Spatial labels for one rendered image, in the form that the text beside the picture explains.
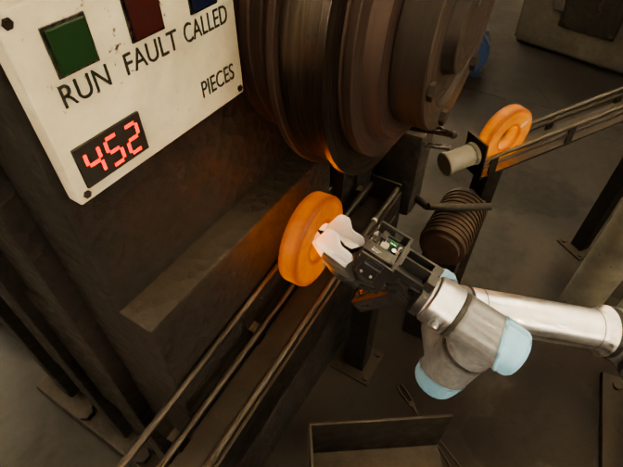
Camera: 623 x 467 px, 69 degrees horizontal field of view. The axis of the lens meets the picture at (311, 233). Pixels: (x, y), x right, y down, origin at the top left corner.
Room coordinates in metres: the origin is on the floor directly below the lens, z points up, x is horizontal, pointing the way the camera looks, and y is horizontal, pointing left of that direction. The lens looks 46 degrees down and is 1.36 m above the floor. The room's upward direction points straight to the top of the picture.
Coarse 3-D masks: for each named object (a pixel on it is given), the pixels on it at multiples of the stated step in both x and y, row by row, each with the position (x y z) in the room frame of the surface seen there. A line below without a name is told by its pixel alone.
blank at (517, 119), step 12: (504, 108) 0.97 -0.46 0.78; (516, 108) 0.97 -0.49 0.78; (492, 120) 0.95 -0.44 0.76; (504, 120) 0.94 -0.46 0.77; (516, 120) 0.96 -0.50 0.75; (528, 120) 0.99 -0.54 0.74; (492, 132) 0.93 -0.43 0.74; (504, 132) 0.95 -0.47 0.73; (516, 132) 0.98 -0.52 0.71; (492, 144) 0.93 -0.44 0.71; (504, 144) 0.98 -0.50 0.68; (516, 144) 0.98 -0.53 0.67
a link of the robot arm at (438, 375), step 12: (432, 336) 0.39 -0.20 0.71; (432, 348) 0.37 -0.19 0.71; (444, 348) 0.35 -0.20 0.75; (420, 360) 0.37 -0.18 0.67; (432, 360) 0.35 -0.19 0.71; (444, 360) 0.34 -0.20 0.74; (420, 372) 0.35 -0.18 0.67; (432, 372) 0.34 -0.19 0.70; (444, 372) 0.33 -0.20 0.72; (456, 372) 0.32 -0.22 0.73; (468, 372) 0.32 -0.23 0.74; (480, 372) 0.32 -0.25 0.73; (420, 384) 0.34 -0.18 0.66; (432, 384) 0.33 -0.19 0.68; (444, 384) 0.32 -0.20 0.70; (456, 384) 0.32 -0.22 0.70; (432, 396) 0.32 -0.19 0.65; (444, 396) 0.32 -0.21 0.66
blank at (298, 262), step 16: (320, 192) 0.54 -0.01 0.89; (304, 208) 0.50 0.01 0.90; (320, 208) 0.50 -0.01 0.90; (336, 208) 0.54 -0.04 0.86; (288, 224) 0.47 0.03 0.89; (304, 224) 0.47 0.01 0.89; (320, 224) 0.50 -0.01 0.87; (288, 240) 0.46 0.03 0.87; (304, 240) 0.46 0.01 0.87; (288, 256) 0.44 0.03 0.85; (304, 256) 0.45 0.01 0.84; (320, 256) 0.50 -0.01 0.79; (288, 272) 0.44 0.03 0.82; (304, 272) 0.45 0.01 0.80; (320, 272) 0.49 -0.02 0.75
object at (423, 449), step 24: (312, 432) 0.25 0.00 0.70; (336, 432) 0.25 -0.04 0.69; (360, 432) 0.25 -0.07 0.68; (384, 432) 0.25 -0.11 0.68; (408, 432) 0.25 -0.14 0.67; (432, 432) 0.26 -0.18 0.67; (312, 456) 0.21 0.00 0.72; (336, 456) 0.24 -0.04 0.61; (360, 456) 0.24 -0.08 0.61; (384, 456) 0.24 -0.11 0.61; (408, 456) 0.24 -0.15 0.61; (432, 456) 0.24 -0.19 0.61
